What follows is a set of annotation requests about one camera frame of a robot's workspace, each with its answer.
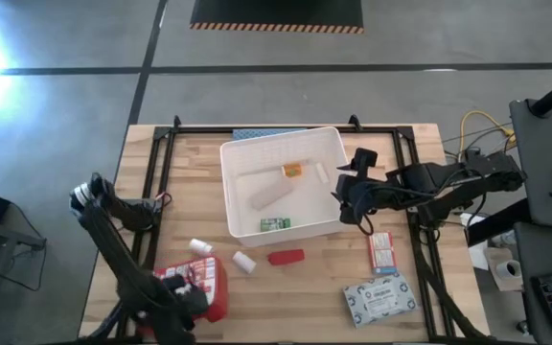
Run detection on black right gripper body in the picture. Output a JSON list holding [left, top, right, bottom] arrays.
[[336, 172, 395, 225]]

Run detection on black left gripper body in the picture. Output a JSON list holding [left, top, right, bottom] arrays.
[[160, 275, 210, 325]]

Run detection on white perforated plastic basket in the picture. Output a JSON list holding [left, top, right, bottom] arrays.
[[218, 126, 350, 248]]

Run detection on red first aid pouch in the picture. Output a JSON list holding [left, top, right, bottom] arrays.
[[139, 255, 230, 336]]

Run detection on red Tylenol medicine box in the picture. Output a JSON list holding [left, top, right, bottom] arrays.
[[367, 231, 398, 276]]

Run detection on beige elastic bandage roll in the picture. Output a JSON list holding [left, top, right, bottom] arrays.
[[249, 177, 295, 212]]

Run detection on red packet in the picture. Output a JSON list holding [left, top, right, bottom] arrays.
[[266, 248, 306, 266]]

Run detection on grey-white patterned packet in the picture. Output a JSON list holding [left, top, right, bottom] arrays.
[[342, 271, 419, 330]]

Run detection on blue perforated panel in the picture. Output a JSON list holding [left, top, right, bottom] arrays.
[[231, 126, 309, 141]]

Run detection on grey tape roll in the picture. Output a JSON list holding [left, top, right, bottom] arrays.
[[495, 258, 524, 282]]

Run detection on black hazard-striped floor mat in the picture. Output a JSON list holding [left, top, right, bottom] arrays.
[[189, 0, 366, 35]]

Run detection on dark grey side desk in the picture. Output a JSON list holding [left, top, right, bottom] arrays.
[[509, 98, 552, 231]]

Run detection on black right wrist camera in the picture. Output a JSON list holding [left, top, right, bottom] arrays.
[[352, 147, 379, 176]]

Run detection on yellow cable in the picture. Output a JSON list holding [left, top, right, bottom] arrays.
[[458, 109, 517, 162]]

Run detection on black metal table frame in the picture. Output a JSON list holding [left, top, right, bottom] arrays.
[[117, 114, 493, 345]]

